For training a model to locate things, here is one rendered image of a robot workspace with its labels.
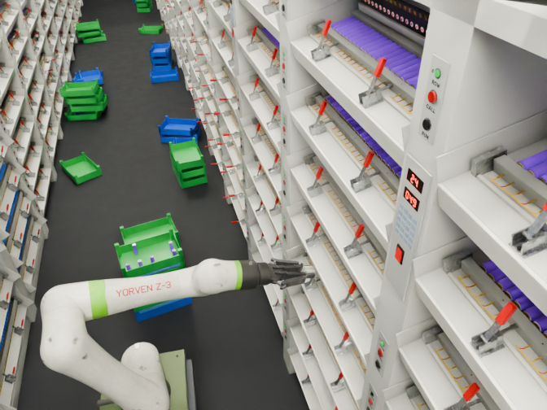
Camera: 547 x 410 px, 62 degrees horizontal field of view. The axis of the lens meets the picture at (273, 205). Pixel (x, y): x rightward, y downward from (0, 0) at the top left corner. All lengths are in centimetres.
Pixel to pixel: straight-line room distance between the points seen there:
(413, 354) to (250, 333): 154
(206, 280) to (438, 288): 76
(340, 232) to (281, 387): 120
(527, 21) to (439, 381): 65
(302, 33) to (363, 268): 63
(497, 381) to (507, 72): 42
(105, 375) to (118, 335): 112
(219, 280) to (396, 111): 76
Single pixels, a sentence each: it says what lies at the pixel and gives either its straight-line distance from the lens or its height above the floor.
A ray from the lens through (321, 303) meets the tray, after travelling 156.
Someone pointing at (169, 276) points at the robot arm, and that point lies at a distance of 151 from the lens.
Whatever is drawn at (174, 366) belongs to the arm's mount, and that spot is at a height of 32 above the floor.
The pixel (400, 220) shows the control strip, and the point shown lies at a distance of 83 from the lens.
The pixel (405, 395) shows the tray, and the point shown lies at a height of 97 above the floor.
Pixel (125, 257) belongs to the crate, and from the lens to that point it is 248.
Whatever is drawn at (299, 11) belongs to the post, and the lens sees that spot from 128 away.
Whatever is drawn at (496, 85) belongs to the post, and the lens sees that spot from 69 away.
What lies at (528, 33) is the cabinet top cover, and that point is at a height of 180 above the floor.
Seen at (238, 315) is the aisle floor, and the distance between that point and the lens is 252.
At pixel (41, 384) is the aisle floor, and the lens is 255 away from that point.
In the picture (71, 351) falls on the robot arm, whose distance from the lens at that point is 136.
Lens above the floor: 194
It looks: 37 degrees down
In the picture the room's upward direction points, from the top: 1 degrees counter-clockwise
